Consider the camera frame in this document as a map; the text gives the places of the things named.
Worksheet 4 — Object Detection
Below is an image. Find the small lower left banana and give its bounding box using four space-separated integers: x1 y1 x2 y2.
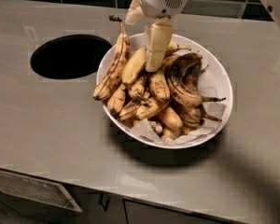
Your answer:
107 84 126 116

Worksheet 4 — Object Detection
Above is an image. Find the long spotted left banana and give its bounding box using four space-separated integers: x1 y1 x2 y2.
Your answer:
92 15 131 101

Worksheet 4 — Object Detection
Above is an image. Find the dark lower right banana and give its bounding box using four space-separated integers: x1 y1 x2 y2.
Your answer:
172 103 222 126

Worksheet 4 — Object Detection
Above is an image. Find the small spotted inner banana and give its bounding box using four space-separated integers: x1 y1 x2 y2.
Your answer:
128 73 147 99

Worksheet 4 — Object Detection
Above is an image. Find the yellow top banana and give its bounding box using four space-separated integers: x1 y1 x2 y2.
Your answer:
122 40 191 87

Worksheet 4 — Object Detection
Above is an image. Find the spotted middle banana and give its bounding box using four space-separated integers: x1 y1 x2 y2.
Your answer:
148 54 179 102

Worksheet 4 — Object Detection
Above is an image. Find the framed sign on cabinet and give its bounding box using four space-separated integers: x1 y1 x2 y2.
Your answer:
0 170 82 213

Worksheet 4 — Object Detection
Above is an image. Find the yellow banana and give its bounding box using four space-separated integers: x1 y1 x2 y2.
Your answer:
122 40 191 87
157 105 183 130

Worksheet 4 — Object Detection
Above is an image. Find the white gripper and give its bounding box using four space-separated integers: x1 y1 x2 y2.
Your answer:
125 0 188 72

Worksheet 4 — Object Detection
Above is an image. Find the round black counter hole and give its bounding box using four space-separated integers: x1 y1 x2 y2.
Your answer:
30 35 112 79

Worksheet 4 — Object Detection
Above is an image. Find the black cabinet handle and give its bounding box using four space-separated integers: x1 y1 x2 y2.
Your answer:
99 194 110 212

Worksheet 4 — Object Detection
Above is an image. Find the yellow bottom banana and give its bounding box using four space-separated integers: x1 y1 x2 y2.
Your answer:
157 105 183 130

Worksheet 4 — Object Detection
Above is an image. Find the dark brown curved banana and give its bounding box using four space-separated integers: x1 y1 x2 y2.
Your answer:
166 52 225 107

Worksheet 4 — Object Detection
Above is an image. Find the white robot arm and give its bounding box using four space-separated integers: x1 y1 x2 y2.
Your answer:
125 0 280 72

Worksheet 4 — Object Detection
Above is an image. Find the spotted lower centre banana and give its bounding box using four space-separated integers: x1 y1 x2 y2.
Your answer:
119 97 170 120

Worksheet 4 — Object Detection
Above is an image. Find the white oval bowl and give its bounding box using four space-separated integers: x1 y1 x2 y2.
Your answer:
103 35 233 149

